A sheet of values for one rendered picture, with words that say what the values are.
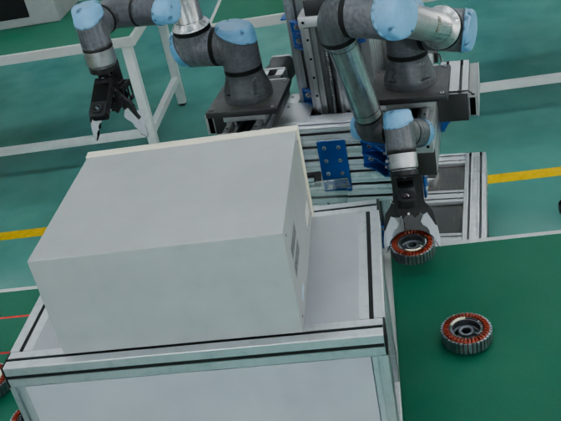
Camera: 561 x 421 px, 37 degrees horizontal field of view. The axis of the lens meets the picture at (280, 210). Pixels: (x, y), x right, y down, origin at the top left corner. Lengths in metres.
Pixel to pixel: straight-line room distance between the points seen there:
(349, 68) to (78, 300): 0.98
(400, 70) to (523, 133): 2.08
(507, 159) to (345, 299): 2.77
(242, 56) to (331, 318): 1.21
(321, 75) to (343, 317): 1.26
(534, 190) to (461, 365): 2.14
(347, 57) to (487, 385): 0.85
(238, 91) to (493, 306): 1.01
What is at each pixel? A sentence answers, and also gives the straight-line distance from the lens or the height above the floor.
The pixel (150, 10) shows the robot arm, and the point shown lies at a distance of 2.09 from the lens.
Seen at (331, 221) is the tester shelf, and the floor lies 1.11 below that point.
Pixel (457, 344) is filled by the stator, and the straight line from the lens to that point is 1.87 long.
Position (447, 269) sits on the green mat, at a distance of 2.15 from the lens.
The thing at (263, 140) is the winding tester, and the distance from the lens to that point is 1.61.
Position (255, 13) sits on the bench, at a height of 0.75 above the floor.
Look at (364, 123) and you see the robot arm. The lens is 2.23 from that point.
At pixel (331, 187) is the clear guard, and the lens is 1.92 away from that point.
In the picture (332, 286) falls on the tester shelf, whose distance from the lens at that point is 1.51.
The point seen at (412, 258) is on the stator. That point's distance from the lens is 2.07.
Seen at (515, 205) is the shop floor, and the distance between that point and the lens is 3.81.
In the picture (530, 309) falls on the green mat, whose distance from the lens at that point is 2.01.
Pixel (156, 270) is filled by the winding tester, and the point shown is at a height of 1.27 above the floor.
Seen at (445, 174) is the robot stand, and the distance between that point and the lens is 3.67.
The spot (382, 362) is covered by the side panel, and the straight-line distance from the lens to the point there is 1.44.
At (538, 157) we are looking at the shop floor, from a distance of 4.19.
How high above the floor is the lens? 2.00
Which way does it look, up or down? 30 degrees down
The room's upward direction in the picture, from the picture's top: 12 degrees counter-clockwise
